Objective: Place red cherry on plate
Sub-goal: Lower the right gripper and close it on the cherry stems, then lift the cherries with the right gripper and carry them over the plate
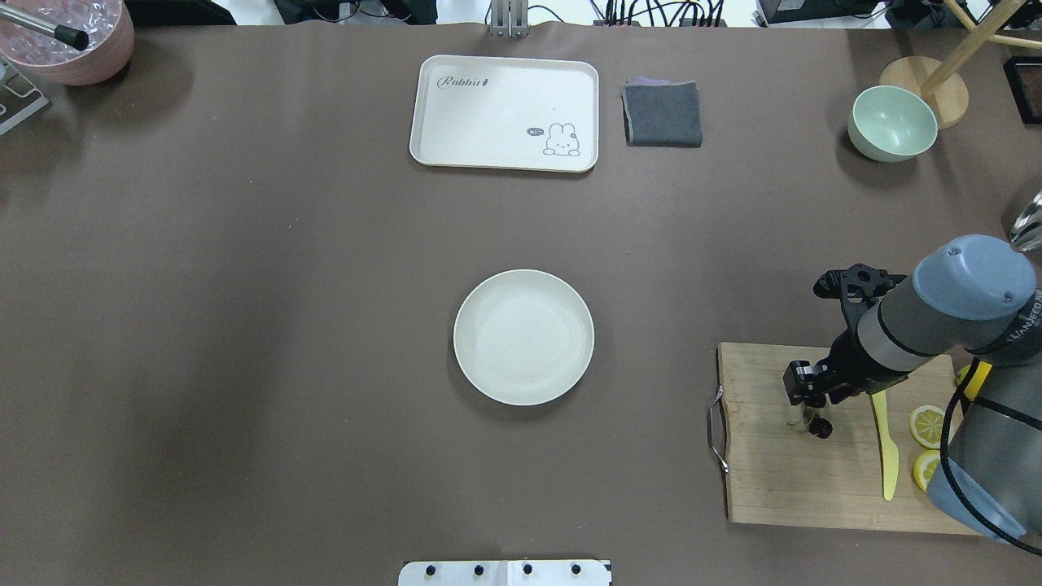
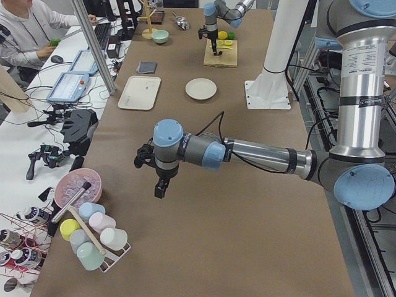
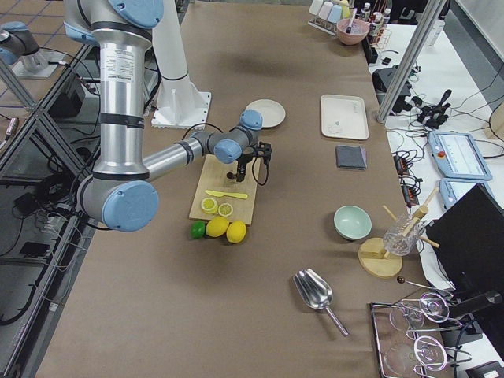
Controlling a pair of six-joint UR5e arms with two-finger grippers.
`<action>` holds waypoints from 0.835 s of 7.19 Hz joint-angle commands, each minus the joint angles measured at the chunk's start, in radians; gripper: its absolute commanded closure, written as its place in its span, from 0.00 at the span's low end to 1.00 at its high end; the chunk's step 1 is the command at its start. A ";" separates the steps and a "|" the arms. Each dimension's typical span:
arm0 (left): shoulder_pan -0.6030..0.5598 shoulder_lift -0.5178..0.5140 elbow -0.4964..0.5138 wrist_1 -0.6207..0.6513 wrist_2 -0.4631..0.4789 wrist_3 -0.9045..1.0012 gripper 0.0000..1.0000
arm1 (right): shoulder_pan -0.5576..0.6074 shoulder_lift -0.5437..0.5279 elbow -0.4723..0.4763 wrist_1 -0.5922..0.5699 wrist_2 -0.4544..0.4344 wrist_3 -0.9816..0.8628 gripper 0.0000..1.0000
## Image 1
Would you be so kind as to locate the wooden cutting board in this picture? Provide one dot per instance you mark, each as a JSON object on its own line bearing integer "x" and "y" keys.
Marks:
{"x": 780, "y": 474}

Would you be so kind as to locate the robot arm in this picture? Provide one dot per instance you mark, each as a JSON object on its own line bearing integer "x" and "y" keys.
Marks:
{"x": 976, "y": 293}

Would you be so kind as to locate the yellow plastic knife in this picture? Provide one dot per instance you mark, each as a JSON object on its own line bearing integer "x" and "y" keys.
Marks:
{"x": 890, "y": 454}

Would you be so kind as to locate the whole yellow lemon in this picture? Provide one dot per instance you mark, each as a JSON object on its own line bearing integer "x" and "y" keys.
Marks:
{"x": 970, "y": 379}

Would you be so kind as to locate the pink bowl with ice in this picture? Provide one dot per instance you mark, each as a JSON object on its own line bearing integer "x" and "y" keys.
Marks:
{"x": 111, "y": 34}

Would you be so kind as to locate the dark framed tray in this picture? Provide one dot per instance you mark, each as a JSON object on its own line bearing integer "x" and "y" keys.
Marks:
{"x": 1023, "y": 74}

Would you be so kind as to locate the white wire cup rack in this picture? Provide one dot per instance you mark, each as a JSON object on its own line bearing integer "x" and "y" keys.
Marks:
{"x": 20, "y": 98}

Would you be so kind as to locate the grey folded cloth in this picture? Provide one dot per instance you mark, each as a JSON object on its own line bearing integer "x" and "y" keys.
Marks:
{"x": 660, "y": 113}

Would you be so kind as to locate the cream round plate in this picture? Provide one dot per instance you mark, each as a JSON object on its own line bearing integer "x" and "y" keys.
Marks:
{"x": 523, "y": 337}

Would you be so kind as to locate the lemon half slice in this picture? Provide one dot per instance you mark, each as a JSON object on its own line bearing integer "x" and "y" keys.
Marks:
{"x": 925, "y": 423}

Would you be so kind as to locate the aluminium frame post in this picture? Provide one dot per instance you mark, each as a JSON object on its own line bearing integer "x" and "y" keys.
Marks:
{"x": 508, "y": 19}

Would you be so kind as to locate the mint green bowl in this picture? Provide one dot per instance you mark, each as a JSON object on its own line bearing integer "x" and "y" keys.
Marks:
{"x": 889, "y": 124}

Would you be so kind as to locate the dark red cherry pair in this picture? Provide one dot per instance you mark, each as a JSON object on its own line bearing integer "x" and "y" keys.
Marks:
{"x": 816, "y": 425}

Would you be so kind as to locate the wooden cup tree stand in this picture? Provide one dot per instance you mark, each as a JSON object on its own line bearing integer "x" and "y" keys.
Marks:
{"x": 938, "y": 83}

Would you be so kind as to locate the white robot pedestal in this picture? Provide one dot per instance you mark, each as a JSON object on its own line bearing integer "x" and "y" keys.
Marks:
{"x": 507, "y": 572}

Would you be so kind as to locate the black tipped metal muddler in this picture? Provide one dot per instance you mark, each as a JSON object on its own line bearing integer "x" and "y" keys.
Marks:
{"x": 73, "y": 37}

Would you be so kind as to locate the cream rectangular tray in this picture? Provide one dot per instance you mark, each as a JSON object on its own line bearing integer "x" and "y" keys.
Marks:
{"x": 488, "y": 112}

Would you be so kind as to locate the metal scoop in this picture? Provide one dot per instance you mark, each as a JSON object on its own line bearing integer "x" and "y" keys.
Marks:
{"x": 1025, "y": 232}

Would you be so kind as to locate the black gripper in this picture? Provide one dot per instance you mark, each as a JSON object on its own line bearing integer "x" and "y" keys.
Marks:
{"x": 848, "y": 367}

